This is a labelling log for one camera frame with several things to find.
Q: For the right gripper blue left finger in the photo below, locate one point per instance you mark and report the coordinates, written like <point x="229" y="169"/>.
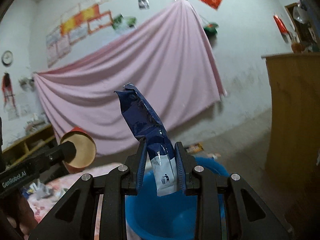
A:
<point x="142" y="156"/>

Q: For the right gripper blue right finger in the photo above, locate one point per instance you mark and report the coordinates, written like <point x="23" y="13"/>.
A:
<point x="180" y="152"/>

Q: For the dark blue snack wrapper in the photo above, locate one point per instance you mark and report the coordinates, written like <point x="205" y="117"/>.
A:
<point x="145" y="124"/>

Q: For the red round tin lid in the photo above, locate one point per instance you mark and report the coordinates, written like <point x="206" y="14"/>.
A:
<point x="85" y="150"/>

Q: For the blue plastic trash bin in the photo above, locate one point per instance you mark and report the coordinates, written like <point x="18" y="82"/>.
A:
<point x="149" y="216"/>

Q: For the yellow wooden shelf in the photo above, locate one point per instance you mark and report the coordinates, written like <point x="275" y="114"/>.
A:
<point x="23" y="148"/>

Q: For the pink hanging cloth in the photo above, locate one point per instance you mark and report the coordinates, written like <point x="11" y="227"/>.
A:
<point x="168" y="58"/>

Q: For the wooden cabinet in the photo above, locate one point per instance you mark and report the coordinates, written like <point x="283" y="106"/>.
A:
<point x="293" y="154"/>

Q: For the red tassel wall ornament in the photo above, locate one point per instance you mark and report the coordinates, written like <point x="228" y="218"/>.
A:
<point x="8" y="95"/>

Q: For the round wall clock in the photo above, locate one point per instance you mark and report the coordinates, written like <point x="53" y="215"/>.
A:
<point x="7" y="58"/>

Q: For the green wall ornament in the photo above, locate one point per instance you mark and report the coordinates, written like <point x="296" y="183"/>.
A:
<point x="210" y="29"/>

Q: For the wall certificates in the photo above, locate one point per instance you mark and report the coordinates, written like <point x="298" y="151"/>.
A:
<point x="84" y="19"/>

